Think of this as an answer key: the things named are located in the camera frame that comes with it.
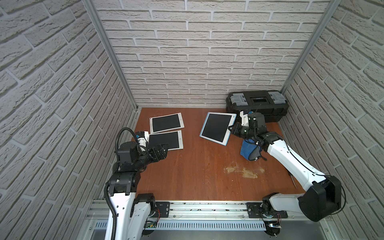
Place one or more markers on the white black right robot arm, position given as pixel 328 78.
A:
pixel 324 194

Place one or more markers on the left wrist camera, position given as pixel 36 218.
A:
pixel 143 138

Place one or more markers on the small white drawing tablet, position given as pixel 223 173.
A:
pixel 166 123

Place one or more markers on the left aluminium corner post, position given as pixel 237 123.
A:
pixel 98 24

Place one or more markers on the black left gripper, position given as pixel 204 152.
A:
pixel 154 152

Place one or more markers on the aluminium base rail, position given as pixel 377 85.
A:
pixel 202 216

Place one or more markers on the aluminium corner post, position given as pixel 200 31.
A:
pixel 98 24
pixel 323 22

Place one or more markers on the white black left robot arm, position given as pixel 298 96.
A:
pixel 126 192

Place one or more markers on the blue framed drawing tablet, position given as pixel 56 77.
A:
pixel 215 127

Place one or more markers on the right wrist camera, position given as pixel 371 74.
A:
pixel 252 119

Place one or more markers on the right aluminium corner post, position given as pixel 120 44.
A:
pixel 323 22

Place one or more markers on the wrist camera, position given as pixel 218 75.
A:
pixel 252 119
pixel 143 138

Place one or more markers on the blue microfiber cloth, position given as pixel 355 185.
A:
pixel 250 151

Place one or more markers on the black plastic toolbox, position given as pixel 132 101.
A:
pixel 272 104

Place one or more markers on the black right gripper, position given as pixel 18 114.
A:
pixel 236 129

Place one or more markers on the large white drawing tablet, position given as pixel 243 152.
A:
pixel 173 139

